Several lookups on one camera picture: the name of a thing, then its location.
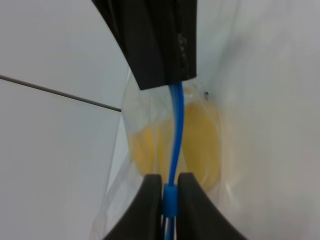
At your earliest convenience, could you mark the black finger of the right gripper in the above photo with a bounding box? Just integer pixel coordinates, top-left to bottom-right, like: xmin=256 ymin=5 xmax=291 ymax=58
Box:
xmin=93 ymin=0 xmax=198 ymax=91

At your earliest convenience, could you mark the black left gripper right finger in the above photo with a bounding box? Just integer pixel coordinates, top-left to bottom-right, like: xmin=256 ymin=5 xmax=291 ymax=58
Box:
xmin=176 ymin=173 xmax=245 ymax=240

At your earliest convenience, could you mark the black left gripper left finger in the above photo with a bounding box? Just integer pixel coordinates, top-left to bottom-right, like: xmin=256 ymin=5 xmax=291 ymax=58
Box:
xmin=104 ymin=174 xmax=164 ymax=240

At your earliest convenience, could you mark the clear zip bag blue zipper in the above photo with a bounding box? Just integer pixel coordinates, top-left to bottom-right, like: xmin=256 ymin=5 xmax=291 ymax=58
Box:
xmin=89 ymin=67 xmax=320 ymax=240

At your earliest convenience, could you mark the yellow pear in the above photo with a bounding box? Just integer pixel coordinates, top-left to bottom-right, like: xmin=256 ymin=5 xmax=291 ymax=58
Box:
xmin=128 ymin=97 xmax=221 ymax=191

